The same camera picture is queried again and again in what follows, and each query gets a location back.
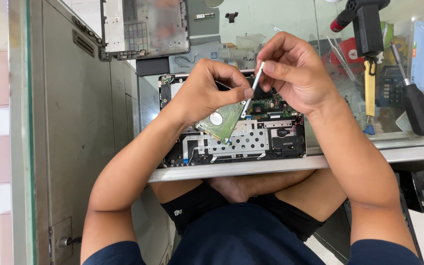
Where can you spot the person's right hand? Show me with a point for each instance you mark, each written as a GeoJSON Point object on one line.
{"type": "Point", "coordinates": [304, 77]}

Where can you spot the person's left hand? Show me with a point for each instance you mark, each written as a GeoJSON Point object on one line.
{"type": "Point", "coordinates": [197, 94]}

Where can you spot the green hard disk drive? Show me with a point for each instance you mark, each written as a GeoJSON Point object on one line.
{"type": "Point", "coordinates": [221, 123]}

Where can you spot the white metal bracket strip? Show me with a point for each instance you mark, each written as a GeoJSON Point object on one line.
{"type": "Point", "coordinates": [253, 88]}

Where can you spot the silver tweezers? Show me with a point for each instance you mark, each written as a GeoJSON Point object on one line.
{"type": "Point", "coordinates": [340, 59]}

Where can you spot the red round container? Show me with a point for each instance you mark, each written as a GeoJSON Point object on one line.
{"type": "Point", "coordinates": [350, 55]}

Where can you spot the black rectangular panel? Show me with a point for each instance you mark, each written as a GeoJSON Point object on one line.
{"type": "Point", "coordinates": [153, 67]}

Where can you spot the clear plastic bag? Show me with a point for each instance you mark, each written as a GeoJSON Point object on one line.
{"type": "Point", "coordinates": [245, 48]}

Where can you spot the open black laptop base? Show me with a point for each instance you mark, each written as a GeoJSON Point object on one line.
{"type": "Point", "coordinates": [248, 141]}

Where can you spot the small green memory module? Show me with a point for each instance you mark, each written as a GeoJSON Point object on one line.
{"type": "Point", "coordinates": [204, 16]}

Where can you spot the black air blower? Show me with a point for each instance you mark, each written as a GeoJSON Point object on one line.
{"type": "Point", "coordinates": [367, 29]}

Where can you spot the grey laptop bottom cover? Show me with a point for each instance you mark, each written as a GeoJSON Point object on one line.
{"type": "Point", "coordinates": [149, 29]}

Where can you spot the small black plastic clip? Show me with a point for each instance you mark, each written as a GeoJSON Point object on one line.
{"type": "Point", "coordinates": [231, 16]}

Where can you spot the black calculator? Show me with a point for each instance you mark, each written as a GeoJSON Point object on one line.
{"type": "Point", "coordinates": [390, 88]}

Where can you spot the person's left leg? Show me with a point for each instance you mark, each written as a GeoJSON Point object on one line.
{"type": "Point", "coordinates": [177, 189]}

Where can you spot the person's leg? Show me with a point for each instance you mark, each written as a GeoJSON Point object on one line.
{"type": "Point", "coordinates": [307, 195]}
{"type": "Point", "coordinates": [177, 189]}

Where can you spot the person's black shorts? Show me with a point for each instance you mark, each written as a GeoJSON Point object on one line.
{"type": "Point", "coordinates": [193, 206]}

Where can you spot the person's right leg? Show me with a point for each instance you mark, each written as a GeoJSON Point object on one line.
{"type": "Point", "coordinates": [307, 195]}

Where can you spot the blue blister package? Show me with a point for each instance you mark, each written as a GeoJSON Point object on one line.
{"type": "Point", "coordinates": [423, 55]}

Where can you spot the grey metal cabinet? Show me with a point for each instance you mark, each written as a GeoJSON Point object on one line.
{"type": "Point", "coordinates": [75, 128]}

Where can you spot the person's navy shirt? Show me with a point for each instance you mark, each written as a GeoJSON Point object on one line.
{"type": "Point", "coordinates": [245, 243]}

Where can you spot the cabinet key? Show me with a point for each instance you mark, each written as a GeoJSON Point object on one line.
{"type": "Point", "coordinates": [68, 241]}

